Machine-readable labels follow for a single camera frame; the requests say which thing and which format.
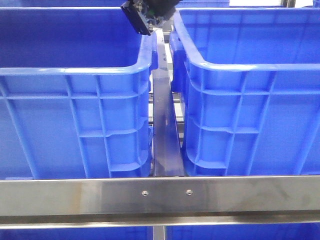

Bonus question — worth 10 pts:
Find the steel rack centre divider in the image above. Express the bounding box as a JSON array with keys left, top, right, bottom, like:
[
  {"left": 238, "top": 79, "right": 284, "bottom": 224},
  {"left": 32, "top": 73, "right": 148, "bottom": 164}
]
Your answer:
[{"left": 152, "top": 29, "right": 185, "bottom": 177}]

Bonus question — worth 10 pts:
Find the steel rack front rail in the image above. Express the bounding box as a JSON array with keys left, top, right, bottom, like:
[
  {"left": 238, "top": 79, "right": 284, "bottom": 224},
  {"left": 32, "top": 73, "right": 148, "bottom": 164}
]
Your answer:
[{"left": 0, "top": 175, "right": 320, "bottom": 229}]

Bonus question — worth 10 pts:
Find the blue plastic target bin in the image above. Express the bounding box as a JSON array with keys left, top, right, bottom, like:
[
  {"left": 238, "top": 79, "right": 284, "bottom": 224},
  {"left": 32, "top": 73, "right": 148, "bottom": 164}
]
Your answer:
[{"left": 169, "top": 7, "right": 320, "bottom": 176}]

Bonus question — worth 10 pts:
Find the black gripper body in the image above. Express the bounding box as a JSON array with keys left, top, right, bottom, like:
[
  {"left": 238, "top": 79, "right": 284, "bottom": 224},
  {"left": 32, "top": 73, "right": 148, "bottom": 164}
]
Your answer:
[{"left": 120, "top": 0, "right": 180, "bottom": 36}]

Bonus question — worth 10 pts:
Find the blue plastic source bin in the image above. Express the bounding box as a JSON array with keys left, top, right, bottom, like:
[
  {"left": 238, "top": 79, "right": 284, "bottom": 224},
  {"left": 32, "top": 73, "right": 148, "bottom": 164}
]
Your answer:
[{"left": 0, "top": 7, "right": 158, "bottom": 180}]

